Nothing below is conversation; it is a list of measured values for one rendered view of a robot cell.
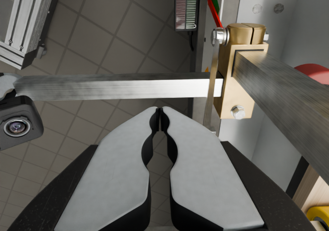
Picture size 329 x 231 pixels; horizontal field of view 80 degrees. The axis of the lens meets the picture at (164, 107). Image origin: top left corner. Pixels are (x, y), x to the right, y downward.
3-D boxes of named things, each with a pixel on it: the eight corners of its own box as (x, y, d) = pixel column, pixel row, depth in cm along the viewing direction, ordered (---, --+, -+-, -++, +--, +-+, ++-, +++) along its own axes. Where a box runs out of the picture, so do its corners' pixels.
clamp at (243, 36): (212, 103, 36) (219, 119, 31) (222, 23, 29) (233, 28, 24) (243, 103, 36) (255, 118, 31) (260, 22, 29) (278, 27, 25)
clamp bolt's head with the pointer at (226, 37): (198, 4, 37) (212, 50, 28) (199, -11, 35) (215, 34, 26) (208, 4, 37) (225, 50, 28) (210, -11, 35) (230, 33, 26)
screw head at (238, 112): (229, 116, 31) (231, 121, 30) (231, 105, 30) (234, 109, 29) (242, 116, 31) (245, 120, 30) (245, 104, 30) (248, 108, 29)
